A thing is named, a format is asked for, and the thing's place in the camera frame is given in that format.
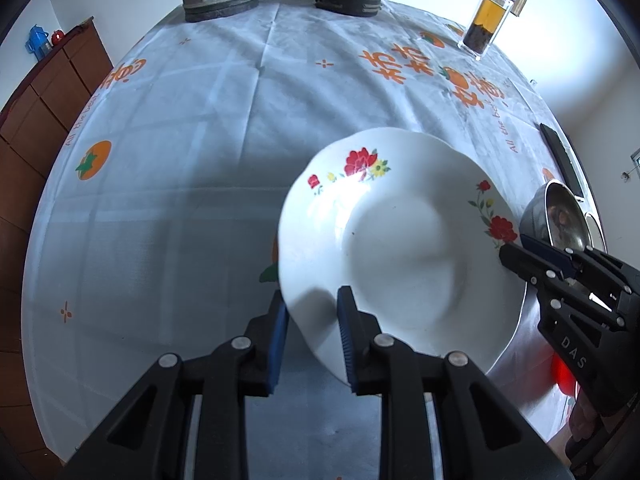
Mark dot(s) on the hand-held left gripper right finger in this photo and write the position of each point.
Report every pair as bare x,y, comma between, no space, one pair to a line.
345,330

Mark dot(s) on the black smartphone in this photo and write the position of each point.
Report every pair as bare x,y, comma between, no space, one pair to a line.
560,155

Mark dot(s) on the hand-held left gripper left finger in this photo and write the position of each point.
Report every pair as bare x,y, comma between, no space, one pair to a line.
277,340

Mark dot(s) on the stainless steel bowl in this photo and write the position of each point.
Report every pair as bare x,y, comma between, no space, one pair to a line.
560,215

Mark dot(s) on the glass tea bottle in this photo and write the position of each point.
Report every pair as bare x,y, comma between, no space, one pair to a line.
487,15

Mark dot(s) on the light blue printed tablecloth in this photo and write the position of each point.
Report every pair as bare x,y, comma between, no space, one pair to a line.
175,135

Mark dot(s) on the brown wooden cabinet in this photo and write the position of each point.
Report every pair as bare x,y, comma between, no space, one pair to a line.
40,100

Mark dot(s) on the blue toy on cabinet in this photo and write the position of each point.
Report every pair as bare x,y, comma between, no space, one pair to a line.
37,40

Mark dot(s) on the white plate with red flowers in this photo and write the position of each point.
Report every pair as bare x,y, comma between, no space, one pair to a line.
400,240

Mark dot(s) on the small red object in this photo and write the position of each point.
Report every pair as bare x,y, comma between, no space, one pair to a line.
58,36

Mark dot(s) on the person's right hand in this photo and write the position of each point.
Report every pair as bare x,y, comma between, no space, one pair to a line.
585,420

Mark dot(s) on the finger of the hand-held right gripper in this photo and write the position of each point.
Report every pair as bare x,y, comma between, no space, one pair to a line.
550,255
530,265

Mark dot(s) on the red collapsible bowl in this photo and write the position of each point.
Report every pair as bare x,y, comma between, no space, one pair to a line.
562,375

